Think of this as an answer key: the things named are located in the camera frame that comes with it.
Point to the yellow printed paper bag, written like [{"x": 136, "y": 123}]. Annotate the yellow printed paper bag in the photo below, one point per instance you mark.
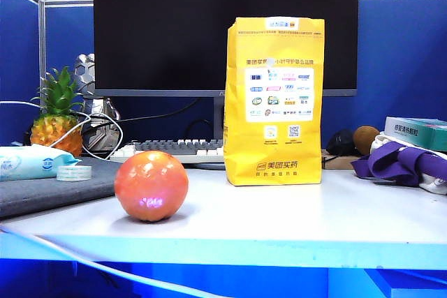
[{"x": 274, "y": 151}]

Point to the grey monitor stand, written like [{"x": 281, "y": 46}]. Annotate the grey monitor stand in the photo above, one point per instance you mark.
[{"x": 218, "y": 116}]

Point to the grey and white keyboard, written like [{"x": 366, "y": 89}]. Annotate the grey and white keyboard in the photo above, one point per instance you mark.
[{"x": 167, "y": 146}]

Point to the orange fruit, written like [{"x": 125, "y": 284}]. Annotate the orange fruit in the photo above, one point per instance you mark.
[{"x": 152, "y": 186}]

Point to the black computer mouse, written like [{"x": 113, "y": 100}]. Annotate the black computer mouse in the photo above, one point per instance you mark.
[{"x": 340, "y": 142}]

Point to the small brown cardboard box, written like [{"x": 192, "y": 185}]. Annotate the small brown cardboard box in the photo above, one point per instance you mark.
[{"x": 337, "y": 162}]

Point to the black computer monitor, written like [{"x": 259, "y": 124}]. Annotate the black computer monitor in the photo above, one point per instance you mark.
[{"x": 157, "y": 33}]

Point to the brown kiwi fruit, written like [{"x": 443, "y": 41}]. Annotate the brown kiwi fruit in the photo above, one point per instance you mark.
[{"x": 366, "y": 139}]

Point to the silver robot figurine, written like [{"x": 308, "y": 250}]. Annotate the silver robot figurine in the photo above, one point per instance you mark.
[{"x": 87, "y": 71}]

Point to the clear adhesive tape roll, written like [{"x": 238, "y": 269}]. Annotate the clear adhesive tape roll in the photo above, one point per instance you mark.
[{"x": 74, "y": 173}]

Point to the small decorative pineapple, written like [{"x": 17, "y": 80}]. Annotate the small decorative pineapple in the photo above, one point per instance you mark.
[{"x": 56, "y": 130}]

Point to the grey felt desk mat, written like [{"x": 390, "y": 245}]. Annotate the grey felt desk mat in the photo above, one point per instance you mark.
[{"x": 52, "y": 193}]

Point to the teal medicine box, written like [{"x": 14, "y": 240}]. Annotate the teal medicine box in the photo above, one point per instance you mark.
[{"x": 415, "y": 132}]

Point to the blue wet wipes pack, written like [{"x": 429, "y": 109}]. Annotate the blue wet wipes pack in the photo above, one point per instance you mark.
[{"x": 28, "y": 162}]

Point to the grey partition post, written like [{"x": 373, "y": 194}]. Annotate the grey partition post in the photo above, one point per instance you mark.
[{"x": 42, "y": 39}]

